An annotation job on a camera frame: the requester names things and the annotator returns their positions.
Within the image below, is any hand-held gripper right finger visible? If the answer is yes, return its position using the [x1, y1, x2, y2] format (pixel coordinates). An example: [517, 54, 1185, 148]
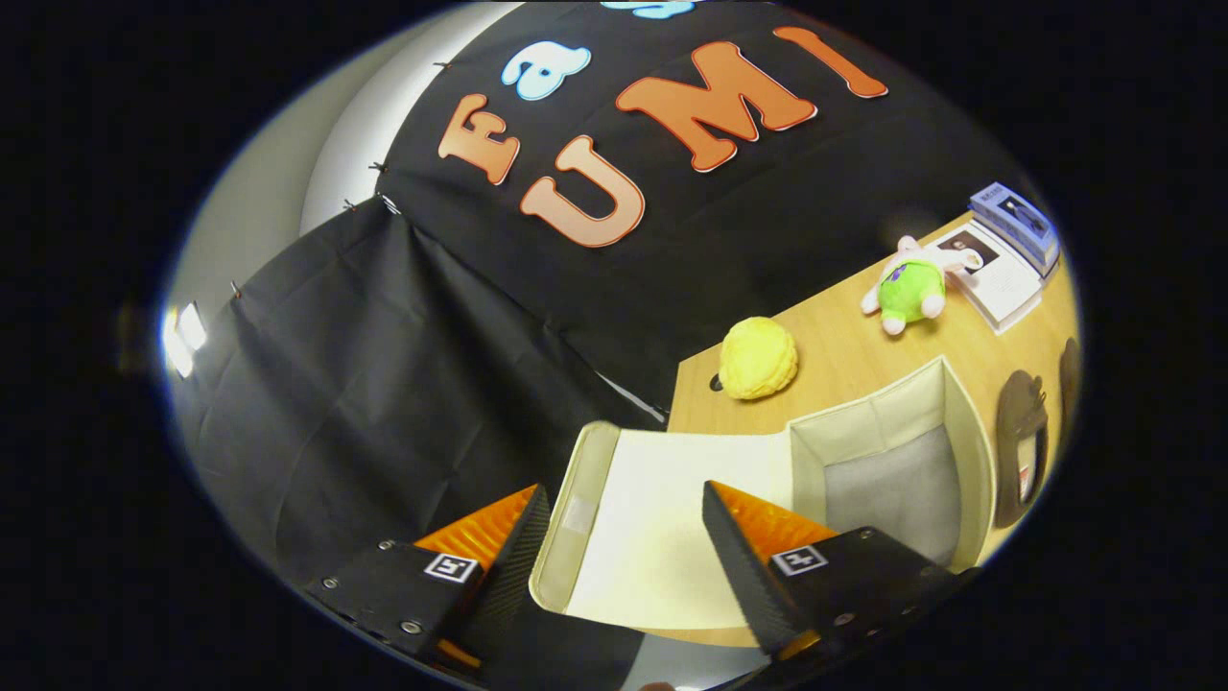
[700, 480, 981, 663]

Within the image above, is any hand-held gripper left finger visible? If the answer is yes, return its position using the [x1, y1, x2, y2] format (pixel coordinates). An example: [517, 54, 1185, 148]
[305, 483, 553, 673]

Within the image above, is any beige fabric storage box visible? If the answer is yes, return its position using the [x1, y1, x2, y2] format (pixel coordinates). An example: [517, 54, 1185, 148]
[530, 355, 997, 634]

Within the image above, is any brown felt shoe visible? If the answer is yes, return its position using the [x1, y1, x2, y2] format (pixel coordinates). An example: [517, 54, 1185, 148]
[1058, 338, 1083, 409]
[994, 369, 1050, 530]

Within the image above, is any yellow bumpy plush ball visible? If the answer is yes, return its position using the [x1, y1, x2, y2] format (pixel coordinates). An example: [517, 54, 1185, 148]
[718, 317, 799, 401]

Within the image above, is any black backdrop cloth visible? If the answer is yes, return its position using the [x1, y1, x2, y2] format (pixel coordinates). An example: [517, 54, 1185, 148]
[171, 0, 1047, 691]

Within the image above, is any green plush toy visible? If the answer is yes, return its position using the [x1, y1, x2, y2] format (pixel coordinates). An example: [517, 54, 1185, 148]
[861, 235, 984, 337]

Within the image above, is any white book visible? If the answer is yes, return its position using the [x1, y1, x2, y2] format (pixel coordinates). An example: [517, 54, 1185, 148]
[929, 219, 1047, 335]

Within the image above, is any white ceiling light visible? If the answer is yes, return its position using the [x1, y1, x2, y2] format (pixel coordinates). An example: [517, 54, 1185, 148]
[161, 301, 209, 380]

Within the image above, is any blue book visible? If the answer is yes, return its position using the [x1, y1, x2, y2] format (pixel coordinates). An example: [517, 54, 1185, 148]
[967, 182, 1061, 274]

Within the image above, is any row of black cloth clips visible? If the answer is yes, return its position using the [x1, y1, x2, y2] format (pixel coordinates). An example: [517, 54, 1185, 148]
[230, 60, 457, 298]

